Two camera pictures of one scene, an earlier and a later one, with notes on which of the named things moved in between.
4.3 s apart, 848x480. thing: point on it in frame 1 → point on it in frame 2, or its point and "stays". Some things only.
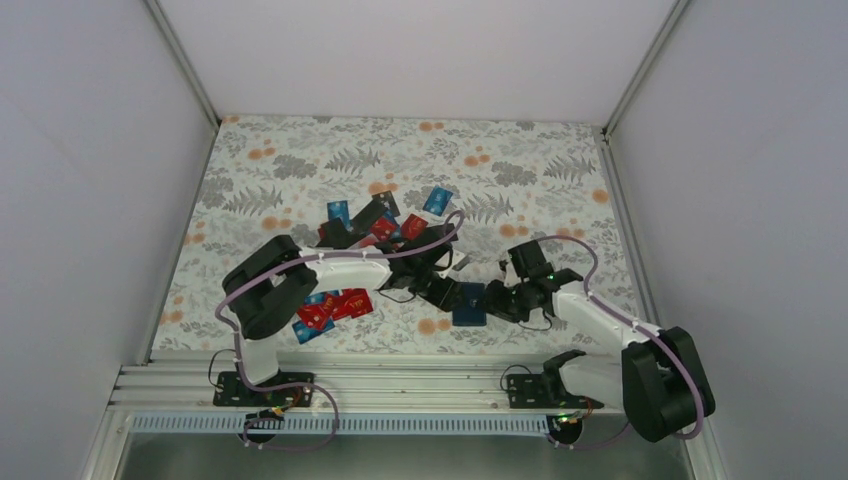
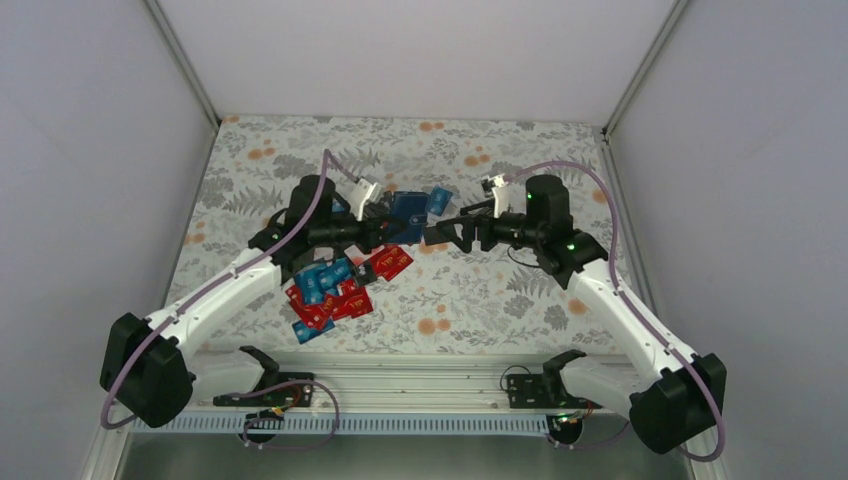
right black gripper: [495, 307] → [481, 218]
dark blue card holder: [472, 310] → [409, 216]
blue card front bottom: [305, 333] stays
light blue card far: [437, 201] stays
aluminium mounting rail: [355, 384] stays
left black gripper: [444, 297] → [372, 236]
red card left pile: [314, 316] stays
